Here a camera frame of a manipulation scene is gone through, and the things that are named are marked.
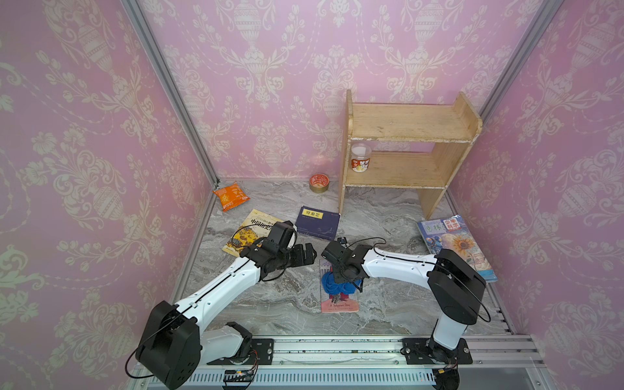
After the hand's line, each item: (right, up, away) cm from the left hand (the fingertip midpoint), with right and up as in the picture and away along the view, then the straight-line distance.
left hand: (308, 257), depth 82 cm
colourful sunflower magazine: (+57, +6, +15) cm, 59 cm away
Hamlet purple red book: (+11, -16, +1) cm, 19 cm away
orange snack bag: (-36, +21, +28) cm, 51 cm away
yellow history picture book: (-24, +8, +20) cm, 32 cm away
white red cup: (+20, +37, +9) cm, 42 cm away
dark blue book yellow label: (+3, +10, +21) cm, 24 cm away
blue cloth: (+9, -11, +2) cm, 14 cm away
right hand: (+12, -8, +6) cm, 15 cm away
